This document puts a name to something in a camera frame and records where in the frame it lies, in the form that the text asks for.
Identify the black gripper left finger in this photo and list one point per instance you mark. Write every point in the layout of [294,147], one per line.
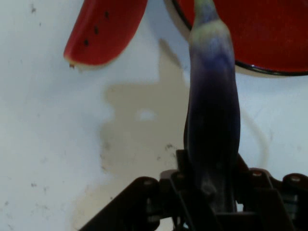
[134,204]

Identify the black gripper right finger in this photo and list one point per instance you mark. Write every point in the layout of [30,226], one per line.
[264,204]

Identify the purple eggplant toy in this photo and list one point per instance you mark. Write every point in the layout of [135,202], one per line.
[214,108]

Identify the red watermelon slice toy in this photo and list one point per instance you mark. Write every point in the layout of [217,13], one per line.
[101,36]

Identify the red plate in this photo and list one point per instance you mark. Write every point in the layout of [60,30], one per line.
[264,31]

